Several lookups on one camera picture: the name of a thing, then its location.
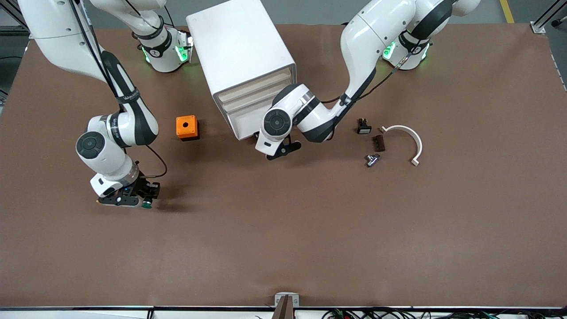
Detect brown table mat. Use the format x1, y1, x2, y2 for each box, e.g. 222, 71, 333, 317
0, 23, 567, 308

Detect white curved clamp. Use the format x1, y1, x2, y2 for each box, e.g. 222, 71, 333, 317
380, 125, 423, 167

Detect yellow floor tape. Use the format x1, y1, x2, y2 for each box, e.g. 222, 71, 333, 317
500, 0, 517, 23

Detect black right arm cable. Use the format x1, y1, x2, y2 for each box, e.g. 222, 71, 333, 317
69, 0, 168, 179

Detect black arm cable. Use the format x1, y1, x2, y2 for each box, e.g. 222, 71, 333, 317
69, 0, 168, 179
321, 42, 423, 103

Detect orange button enclosure box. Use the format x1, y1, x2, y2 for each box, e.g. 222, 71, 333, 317
176, 115, 201, 141

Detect white table edge rail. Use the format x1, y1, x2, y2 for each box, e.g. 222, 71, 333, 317
0, 306, 275, 319

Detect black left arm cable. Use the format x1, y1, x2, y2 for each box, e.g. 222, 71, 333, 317
321, 42, 423, 103

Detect grey metal bracket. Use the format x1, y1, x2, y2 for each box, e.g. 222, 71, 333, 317
275, 292, 300, 308

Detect black cable bundle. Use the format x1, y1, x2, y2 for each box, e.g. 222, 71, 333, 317
321, 307, 567, 319

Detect aluminium frame profile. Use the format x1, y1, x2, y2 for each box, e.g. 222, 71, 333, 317
530, 0, 567, 35

